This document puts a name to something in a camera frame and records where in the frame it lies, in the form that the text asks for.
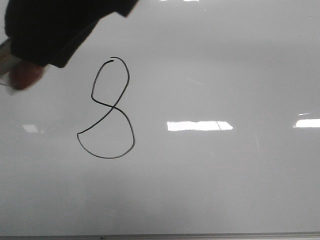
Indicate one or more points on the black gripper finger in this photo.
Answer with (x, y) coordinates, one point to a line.
(48, 32)

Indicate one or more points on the white whiteboard with aluminium frame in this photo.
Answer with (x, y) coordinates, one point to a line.
(187, 117)

